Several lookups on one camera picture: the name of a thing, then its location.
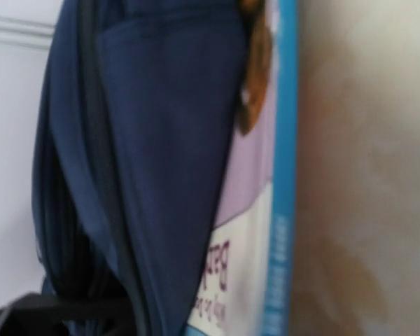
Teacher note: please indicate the navy blue backpack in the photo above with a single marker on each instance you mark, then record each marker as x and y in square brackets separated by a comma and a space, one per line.
[134, 129]

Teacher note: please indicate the dog cover book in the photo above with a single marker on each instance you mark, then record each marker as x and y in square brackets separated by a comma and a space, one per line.
[245, 284]

